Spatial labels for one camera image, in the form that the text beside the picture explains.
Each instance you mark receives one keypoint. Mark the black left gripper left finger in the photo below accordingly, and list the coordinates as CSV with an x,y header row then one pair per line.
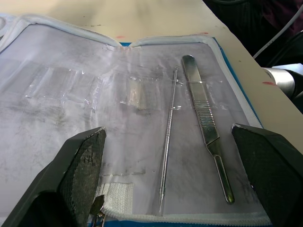
x,y
78,170

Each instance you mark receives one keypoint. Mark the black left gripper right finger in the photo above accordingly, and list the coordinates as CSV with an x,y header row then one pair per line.
x,y
272,170

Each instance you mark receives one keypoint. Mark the blue surgical instrument pack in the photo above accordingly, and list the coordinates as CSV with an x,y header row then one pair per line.
x,y
71,113

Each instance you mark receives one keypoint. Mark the thin metal probe needle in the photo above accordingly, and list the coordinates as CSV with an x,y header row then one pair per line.
x,y
170,118

